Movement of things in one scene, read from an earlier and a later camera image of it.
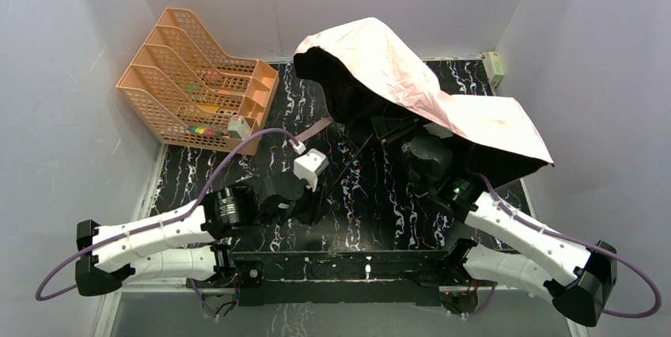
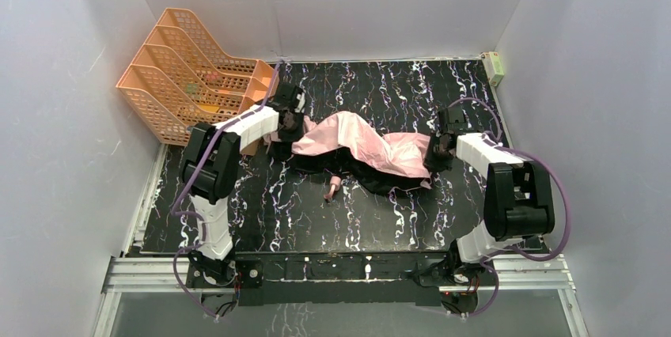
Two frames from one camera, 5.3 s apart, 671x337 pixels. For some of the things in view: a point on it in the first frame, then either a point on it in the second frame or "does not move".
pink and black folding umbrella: x=365 y=69 -> x=345 y=145
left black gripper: x=319 y=202 -> x=282 y=147
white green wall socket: x=493 y=65 does not move
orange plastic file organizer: x=191 y=88 does not move
